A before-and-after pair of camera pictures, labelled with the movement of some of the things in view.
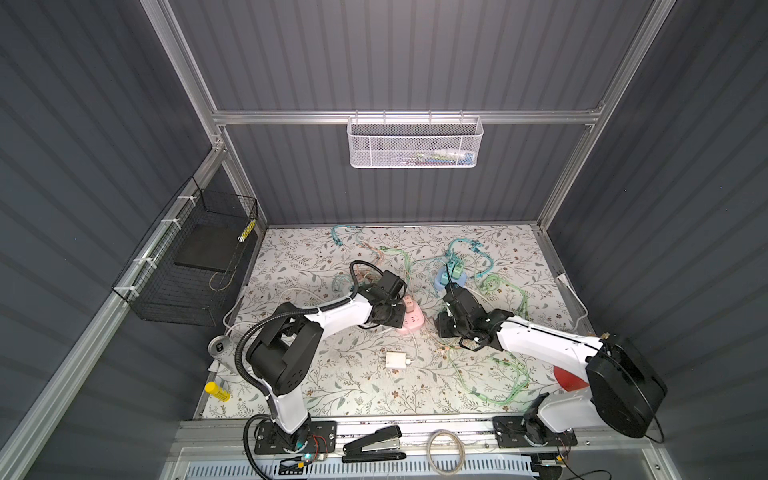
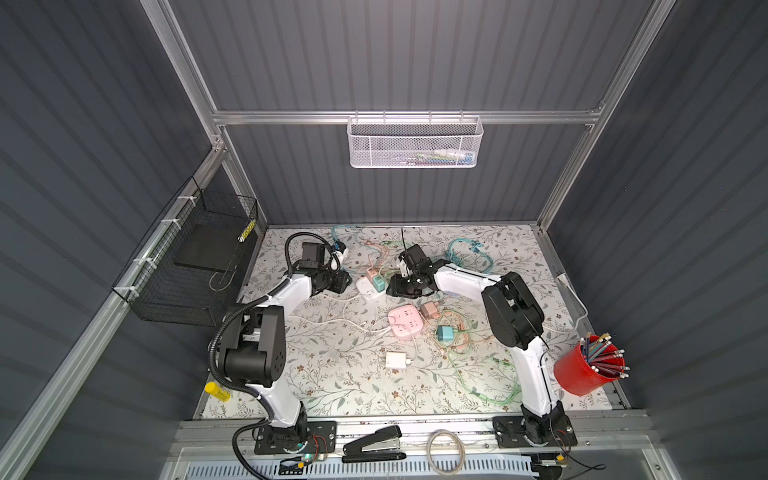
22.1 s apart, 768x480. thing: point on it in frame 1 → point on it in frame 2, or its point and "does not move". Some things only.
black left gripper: [397, 320] → [340, 281]
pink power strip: [413, 318] does not move
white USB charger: [397, 360] does not move
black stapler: [381, 446] does not move
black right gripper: [441, 324] → [396, 288]
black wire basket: [186, 270] does not move
